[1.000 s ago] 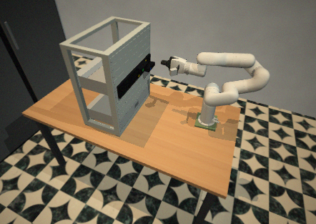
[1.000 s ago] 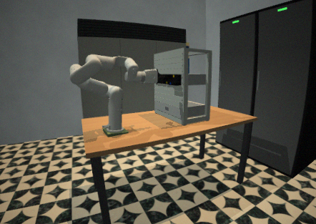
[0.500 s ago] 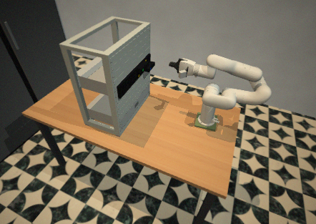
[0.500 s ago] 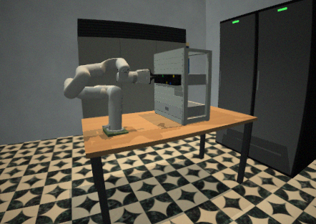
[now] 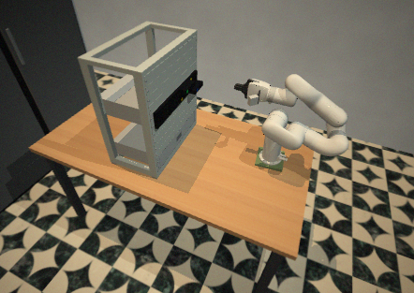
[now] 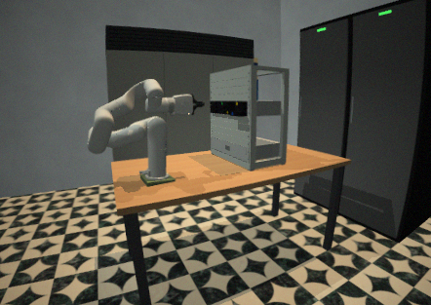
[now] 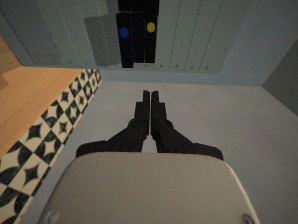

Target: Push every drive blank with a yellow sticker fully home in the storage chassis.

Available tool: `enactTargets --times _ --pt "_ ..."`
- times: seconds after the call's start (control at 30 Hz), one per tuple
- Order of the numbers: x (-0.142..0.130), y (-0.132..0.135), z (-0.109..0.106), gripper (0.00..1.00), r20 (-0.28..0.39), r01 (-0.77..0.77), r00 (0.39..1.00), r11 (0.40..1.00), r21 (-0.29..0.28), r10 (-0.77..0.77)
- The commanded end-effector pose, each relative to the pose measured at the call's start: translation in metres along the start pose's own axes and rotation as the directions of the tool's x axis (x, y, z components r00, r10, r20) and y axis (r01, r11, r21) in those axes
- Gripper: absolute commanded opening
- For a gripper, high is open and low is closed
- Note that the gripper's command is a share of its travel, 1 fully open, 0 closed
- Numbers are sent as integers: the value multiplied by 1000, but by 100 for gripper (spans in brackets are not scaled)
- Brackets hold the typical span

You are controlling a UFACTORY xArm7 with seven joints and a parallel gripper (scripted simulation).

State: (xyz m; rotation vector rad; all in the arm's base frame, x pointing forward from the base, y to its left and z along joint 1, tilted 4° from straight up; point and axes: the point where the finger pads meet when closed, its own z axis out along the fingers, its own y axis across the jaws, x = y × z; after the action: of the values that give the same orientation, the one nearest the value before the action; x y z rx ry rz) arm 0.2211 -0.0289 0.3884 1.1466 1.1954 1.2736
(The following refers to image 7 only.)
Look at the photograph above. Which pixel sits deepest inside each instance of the grey rack frame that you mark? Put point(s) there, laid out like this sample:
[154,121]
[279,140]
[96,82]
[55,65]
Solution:
[193,36]

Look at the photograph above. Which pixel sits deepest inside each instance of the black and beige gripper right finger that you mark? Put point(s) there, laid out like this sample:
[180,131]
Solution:
[168,140]

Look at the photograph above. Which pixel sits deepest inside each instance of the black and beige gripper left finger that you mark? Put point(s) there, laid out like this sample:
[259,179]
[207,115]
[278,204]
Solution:
[130,138]

